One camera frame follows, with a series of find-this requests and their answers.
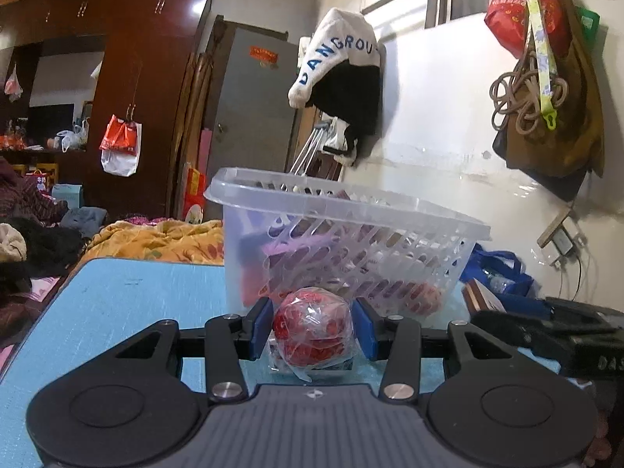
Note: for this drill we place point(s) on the small white hanging bag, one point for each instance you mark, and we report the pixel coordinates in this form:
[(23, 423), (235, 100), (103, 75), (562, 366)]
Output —
[(13, 85)]

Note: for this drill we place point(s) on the dark wooden wardrobe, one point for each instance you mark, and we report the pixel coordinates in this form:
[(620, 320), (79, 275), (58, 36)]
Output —
[(146, 58)]

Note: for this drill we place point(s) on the red door sign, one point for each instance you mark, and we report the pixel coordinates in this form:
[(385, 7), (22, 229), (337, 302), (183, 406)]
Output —
[(264, 56)]

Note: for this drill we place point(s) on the brown hanging bag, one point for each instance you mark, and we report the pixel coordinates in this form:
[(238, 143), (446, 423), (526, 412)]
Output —
[(560, 146)]

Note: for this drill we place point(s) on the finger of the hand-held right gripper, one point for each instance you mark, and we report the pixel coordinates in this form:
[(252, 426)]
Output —
[(512, 334)]

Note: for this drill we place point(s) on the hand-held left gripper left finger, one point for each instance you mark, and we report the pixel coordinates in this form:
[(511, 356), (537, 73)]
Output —
[(261, 326)]

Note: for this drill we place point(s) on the orange and white plastic bag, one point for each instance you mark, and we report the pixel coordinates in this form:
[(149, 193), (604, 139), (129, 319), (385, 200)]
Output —
[(122, 144)]

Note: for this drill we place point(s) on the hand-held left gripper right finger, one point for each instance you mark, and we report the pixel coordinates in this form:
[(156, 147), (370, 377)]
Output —
[(366, 326)]

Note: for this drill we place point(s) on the grey door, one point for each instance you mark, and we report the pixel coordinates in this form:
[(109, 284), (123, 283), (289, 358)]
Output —
[(243, 107)]

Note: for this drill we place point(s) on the pink plastic packet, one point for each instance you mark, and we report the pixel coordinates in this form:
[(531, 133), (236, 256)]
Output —
[(297, 249)]

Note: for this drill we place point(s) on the red gift bag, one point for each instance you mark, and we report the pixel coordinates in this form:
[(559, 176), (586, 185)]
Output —
[(195, 195)]

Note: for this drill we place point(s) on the white and black hanging garment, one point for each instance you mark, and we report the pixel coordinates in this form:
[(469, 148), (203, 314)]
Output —
[(341, 92)]

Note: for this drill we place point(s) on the teal box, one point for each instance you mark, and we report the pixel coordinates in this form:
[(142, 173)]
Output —
[(67, 196)]

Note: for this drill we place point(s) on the orange patterned blanket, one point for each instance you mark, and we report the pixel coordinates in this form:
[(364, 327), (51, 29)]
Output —
[(156, 243)]

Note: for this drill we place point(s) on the red round packet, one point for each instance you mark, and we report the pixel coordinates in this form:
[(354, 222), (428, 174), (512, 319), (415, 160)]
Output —
[(312, 326)]

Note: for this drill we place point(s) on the wall power socket with charger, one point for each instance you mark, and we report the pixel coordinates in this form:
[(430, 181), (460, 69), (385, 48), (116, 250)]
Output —
[(563, 241)]

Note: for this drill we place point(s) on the brown box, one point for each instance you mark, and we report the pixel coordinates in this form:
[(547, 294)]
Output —
[(482, 297)]

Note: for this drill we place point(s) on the red hanging bag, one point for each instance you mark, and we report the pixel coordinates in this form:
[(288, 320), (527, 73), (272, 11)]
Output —
[(512, 24)]

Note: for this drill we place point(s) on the black television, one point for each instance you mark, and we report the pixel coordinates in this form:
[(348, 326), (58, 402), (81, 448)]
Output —
[(51, 124)]

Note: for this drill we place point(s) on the clear plastic basket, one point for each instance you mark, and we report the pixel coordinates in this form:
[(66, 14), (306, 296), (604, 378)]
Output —
[(341, 224)]

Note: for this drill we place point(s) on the dark clothes pile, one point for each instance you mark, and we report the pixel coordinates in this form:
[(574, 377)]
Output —
[(34, 263)]

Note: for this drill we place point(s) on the folded metal rack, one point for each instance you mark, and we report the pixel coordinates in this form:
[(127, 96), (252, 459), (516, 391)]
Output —
[(312, 148)]

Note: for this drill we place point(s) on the blue tote bag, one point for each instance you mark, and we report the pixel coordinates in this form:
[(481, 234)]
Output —
[(507, 273)]

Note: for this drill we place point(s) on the green hanging bag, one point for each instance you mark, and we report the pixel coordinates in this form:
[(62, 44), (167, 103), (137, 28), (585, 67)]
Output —
[(587, 22)]

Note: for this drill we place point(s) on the purple fuzzy blanket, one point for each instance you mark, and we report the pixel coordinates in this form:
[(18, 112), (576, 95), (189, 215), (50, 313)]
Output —
[(24, 195)]

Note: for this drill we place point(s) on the leaning wooden boards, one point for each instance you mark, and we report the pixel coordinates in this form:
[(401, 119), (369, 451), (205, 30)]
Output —
[(187, 131)]

